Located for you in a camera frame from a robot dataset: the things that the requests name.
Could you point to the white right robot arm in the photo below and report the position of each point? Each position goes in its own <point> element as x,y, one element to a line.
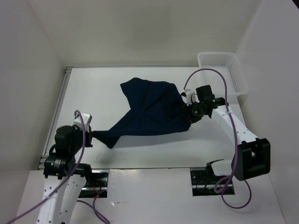
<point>252,156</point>

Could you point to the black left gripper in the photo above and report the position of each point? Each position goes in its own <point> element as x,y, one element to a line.
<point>89,136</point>

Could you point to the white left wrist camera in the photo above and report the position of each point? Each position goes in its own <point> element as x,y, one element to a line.
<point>82,121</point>

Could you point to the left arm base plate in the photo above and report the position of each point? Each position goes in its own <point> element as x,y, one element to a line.
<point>96,186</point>

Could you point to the white plastic laundry basket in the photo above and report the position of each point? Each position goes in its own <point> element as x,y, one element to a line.
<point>228,65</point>

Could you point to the navy blue shorts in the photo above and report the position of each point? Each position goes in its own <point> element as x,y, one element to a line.
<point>156,108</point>

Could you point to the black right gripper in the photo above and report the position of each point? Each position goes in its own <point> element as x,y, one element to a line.
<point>192,118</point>

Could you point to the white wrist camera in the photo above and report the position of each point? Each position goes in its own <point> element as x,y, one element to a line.
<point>82,121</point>
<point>190,96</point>

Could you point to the aluminium table edge rail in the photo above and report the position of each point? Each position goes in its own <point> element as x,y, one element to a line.
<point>52,129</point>

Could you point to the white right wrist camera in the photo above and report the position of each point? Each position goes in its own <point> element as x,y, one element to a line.
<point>190,96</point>

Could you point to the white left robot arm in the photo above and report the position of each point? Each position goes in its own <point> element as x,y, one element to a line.
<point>64,176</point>

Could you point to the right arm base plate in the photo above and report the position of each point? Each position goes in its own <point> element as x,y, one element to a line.
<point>203,181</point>

